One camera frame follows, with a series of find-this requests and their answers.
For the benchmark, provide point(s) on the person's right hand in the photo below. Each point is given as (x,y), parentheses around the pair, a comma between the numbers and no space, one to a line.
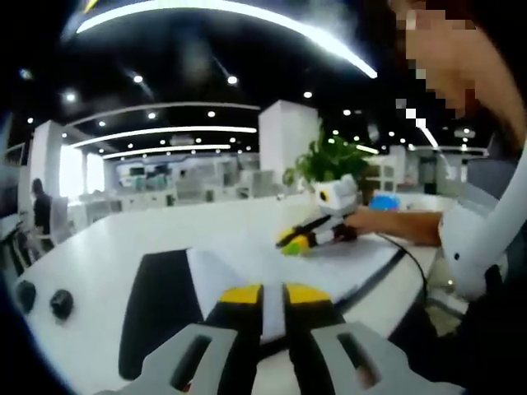
(364,225)

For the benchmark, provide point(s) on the blue white wall display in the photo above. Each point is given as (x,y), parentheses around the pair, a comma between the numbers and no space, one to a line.
(144,175)

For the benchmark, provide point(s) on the black round object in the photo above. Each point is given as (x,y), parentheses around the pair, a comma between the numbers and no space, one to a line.
(25,296)
(62,304)

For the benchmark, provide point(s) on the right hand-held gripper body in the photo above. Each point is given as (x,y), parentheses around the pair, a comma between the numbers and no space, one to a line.
(339,197)

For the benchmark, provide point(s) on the green potted plant white pot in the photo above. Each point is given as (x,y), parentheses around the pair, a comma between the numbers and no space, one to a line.
(329,158)

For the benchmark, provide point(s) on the white grey chest-worn device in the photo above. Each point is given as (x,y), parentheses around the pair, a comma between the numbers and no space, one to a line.
(473,230)

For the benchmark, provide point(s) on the person's dark clothed torso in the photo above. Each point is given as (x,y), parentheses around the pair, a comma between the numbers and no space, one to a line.
(473,337)

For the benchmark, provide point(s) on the blue bag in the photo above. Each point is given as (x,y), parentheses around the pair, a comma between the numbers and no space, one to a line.
(385,203)

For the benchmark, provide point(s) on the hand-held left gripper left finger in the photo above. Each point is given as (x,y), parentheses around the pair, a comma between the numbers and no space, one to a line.
(230,341)

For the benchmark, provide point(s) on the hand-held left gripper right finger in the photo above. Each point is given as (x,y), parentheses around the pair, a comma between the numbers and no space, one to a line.
(313,341)

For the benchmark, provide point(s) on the long curved ceiling light strip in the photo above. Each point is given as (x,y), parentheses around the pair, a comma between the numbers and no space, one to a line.
(247,16)

